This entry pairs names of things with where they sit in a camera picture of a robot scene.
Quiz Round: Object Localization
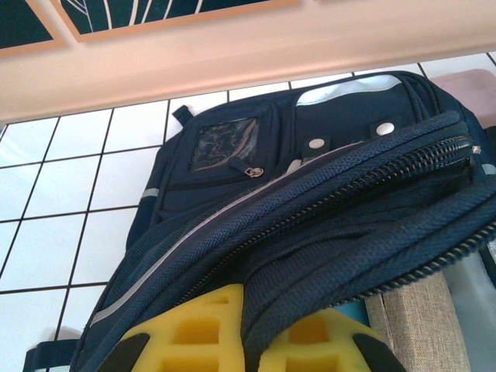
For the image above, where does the yellow oval wall panel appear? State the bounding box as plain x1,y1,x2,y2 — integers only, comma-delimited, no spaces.
0,0,65,59

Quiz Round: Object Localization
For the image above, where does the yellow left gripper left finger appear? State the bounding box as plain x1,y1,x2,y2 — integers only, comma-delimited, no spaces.
96,282,246,372

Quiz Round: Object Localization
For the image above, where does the navy student backpack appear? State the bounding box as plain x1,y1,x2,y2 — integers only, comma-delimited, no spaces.
22,71,496,372

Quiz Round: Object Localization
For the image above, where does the pink pencil case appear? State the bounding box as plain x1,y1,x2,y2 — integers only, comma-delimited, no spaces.
429,68,496,131

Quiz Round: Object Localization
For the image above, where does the leaf outline wall panel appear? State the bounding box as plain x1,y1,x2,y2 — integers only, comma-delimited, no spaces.
57,0,301,43

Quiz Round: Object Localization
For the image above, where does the small teal notebook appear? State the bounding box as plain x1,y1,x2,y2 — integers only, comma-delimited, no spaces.
336,301,368,326

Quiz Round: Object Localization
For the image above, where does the beige fabric pencil case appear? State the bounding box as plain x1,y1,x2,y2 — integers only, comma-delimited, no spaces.
363,270,472,372

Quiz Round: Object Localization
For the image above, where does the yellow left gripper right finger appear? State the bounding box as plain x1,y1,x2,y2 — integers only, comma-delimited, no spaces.
258,308,400,372

